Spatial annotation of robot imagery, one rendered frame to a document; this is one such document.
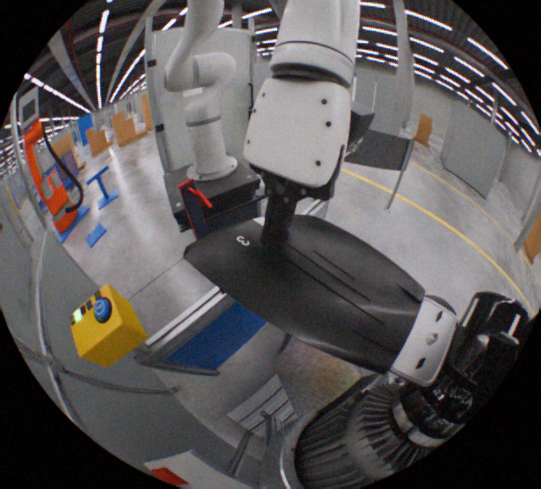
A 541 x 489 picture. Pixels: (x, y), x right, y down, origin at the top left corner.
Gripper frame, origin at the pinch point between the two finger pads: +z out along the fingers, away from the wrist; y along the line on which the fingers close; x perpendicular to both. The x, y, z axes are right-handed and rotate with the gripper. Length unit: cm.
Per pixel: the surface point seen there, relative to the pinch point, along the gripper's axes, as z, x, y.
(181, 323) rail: 36.9, -9.9, -14.9
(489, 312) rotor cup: -4.4, -4.3, 26.0
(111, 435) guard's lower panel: 53, -63, 2
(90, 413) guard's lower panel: 50, -64, -6
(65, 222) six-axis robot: 138, -115, -329
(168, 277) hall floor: 116, 17, -102
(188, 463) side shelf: 46, -41, 18
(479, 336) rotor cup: -2.6, -5.6, 26.0
